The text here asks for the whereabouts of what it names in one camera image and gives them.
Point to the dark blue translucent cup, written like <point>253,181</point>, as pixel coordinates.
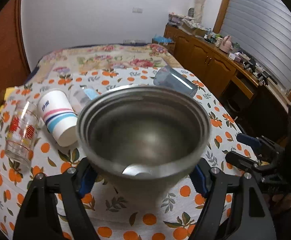
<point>169,78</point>

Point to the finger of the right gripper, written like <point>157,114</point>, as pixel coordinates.
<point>248,140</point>
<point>243,163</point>

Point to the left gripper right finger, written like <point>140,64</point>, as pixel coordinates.
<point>234,209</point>

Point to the white wall switch plate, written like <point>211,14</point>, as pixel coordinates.
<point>137,10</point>

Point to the wooden sideboard cabinet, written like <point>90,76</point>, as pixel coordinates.
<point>226,79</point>

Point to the wall power strip outlet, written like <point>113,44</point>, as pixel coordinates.
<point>134,42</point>

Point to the cluttered stack of boxes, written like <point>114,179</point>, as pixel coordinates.
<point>187,24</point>

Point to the white striped paper cup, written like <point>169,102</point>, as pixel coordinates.
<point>58,115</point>

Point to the grey window blind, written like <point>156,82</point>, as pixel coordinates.
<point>263,29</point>

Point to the clear frosted plastic cup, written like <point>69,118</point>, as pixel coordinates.
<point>81,96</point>

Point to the orange print tablecloth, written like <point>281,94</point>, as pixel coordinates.
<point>112,214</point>

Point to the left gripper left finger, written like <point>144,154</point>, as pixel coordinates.
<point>38,217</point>

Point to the glass with red print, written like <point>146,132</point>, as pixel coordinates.
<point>22,133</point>

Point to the wooden louvered wardrobe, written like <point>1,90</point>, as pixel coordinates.
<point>14,67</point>

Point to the cream insulated steel cup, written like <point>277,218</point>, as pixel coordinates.
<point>143,139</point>

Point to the blue tissue box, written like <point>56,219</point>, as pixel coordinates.
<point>162,40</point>

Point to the pink kettle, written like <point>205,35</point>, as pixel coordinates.
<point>226,44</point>

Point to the floral bed quilt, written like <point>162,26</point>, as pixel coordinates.
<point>88,59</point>

